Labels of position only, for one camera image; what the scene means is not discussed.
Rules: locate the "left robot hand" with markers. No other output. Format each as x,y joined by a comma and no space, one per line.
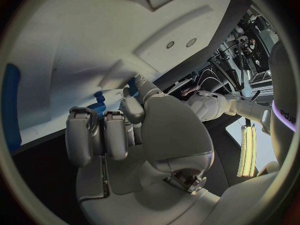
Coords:
187,92

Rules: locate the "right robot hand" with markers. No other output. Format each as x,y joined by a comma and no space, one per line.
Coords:
168,135

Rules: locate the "blue block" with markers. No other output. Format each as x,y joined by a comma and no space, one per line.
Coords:
132,86

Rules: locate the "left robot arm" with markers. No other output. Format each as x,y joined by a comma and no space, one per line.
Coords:
211,106

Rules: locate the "white task board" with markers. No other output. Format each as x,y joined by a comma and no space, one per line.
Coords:
93,41

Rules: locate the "black tripod stand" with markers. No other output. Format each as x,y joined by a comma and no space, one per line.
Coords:
241,82

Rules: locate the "blue gear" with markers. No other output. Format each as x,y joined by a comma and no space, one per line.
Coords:
97,108

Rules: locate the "blue peg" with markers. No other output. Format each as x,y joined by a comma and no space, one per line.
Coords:
99,97

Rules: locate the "white flat panel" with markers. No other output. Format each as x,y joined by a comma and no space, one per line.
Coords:
264,150

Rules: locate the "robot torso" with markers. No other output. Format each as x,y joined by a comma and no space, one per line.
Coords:
283,78

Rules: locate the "blue long cylinder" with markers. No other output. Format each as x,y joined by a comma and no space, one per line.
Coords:
11,106

